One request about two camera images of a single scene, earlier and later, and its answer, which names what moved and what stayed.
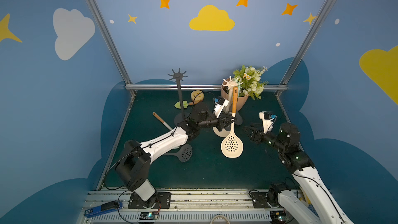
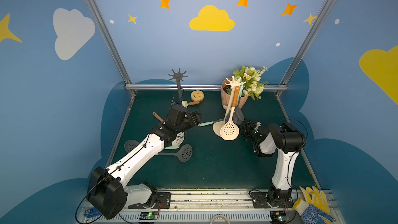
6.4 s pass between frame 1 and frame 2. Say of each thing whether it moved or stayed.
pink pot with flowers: stayed
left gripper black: moved
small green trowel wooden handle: stayed
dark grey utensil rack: stayed
